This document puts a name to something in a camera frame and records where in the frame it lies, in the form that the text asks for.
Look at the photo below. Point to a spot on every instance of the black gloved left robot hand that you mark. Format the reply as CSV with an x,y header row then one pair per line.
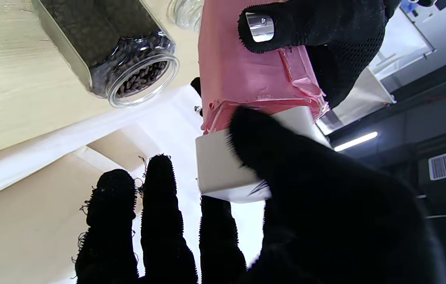
x,y
341,35

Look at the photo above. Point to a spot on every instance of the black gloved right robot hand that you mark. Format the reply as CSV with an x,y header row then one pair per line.
x,y
325,221

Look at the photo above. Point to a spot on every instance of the pink square coffee jar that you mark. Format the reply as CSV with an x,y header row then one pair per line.
x,y
242,75

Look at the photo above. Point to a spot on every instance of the white square jar lid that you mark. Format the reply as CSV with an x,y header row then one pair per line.
x,y
219,169

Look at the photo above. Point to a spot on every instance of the clear glass jar lid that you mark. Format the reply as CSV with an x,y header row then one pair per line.
x,y
187,14

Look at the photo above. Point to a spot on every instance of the glass jar of coffee beans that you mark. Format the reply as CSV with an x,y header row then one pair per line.
x,y
100,35

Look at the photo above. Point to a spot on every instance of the long ceiling light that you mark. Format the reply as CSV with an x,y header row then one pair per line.
x,y
355,141

